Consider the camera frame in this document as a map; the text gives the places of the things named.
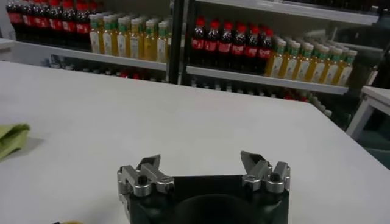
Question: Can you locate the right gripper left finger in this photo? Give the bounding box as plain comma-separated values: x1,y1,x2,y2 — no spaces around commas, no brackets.
117,154,176,198

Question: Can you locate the cola bottle red cap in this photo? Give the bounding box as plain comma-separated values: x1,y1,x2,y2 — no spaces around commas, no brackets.
257,29,274,75
62,0,77,46
191,17,207,66
6,0,22,39
21,0,35,40
75,0,91,49
48,0,63,45
231,23,247,71
245,26,260,73
32,0,49,42
218,21,234,69
204,19,220,68

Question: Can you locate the yellow-green t-shirt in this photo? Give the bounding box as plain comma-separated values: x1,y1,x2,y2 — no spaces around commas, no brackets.
0,123,31,161

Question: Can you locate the yellow tea bottle green label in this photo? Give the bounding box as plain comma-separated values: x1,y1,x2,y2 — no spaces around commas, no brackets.
88,14,101,54
129,18,143,59
306,46,328,83
157,21,170,63
264,39,287,78
278,41,301,80
333,49,358,88
116,17,129,58
143,19,157,61
319,47,344,85
102,15,115,56
292,44,314,82

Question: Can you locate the white side table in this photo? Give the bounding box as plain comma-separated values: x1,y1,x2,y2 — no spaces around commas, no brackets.
346,85,390,142
0,38,16,52

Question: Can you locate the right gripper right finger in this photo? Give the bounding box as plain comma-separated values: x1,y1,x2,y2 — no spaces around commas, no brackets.
239,150,291,195

